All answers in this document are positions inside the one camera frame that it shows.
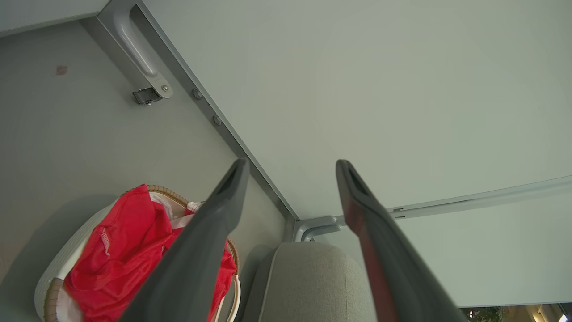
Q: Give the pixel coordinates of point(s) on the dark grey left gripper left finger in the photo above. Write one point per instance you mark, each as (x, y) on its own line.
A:
(192, 268)

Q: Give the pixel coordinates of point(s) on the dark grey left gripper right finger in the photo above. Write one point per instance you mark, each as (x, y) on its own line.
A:
(393, 268)

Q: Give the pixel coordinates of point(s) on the red shirt with white trim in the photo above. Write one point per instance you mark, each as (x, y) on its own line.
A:
(125, 250)

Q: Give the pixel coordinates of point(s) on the grey fabric sofa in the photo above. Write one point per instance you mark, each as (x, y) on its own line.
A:
(308, 286)

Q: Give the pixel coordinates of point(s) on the green potted plant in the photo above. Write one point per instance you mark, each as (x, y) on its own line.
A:
(485, 314)

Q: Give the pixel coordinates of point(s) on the white laundry basket brown rim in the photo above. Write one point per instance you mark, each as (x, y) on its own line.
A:
(67, 255)

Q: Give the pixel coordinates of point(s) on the round metal bolt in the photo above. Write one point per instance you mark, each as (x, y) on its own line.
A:
(217, 120)
(197, 94)

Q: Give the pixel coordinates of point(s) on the small metal latch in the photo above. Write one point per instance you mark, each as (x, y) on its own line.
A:
(146, 95)

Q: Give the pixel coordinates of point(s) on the grey metal rail with bracket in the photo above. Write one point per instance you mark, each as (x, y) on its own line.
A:
(469, 199)

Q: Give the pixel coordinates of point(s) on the grey metal panel frame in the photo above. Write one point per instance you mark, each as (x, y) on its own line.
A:
(187, 76)

